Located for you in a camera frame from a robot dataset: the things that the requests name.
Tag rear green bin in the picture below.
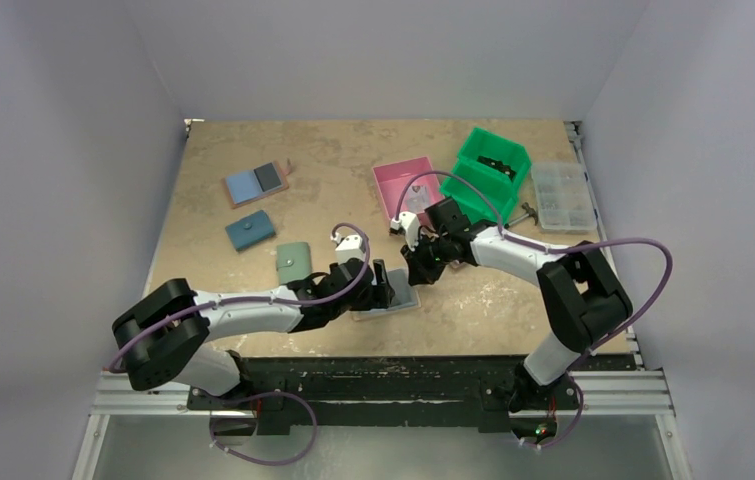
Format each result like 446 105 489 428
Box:
457 127 532 192

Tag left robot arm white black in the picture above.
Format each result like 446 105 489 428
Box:
107 258 395 409

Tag hammer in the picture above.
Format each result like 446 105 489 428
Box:
505 202 539 228

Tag green bin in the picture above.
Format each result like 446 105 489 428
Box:
457 127 532 192
440 160 519 223

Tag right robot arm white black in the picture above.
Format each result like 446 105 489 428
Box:
390 199 633 412

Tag pink box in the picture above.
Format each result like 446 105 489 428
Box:
372 157 444 226

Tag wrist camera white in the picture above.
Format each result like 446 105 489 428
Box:
334 234 368 265
390 211 421 244

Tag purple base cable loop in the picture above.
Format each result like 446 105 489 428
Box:
208 389 319 466

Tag black object in bin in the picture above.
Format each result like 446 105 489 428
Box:
477 156 516 180

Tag clear screw organizer box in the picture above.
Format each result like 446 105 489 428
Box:
530 162 597 233

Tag beige card holder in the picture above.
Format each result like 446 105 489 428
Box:
449 260 475 271
351 268 420 321

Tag blue card holder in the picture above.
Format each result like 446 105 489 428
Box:
224 210 276 252

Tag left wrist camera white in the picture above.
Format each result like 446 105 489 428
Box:
334 234 368 265

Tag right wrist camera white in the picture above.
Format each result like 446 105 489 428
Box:
390 211 421 244

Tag cards in pink box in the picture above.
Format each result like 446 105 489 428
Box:
406 185 433 212

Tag open brown card holder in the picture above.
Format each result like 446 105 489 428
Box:
222 159 293 209

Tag green card holder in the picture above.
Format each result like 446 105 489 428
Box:
276 242 313 285

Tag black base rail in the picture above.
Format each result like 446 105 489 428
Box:
187 355 579 435

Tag front green bin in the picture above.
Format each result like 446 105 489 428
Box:
440 160 519 223

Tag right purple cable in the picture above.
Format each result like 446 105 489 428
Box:
395 170 674 452

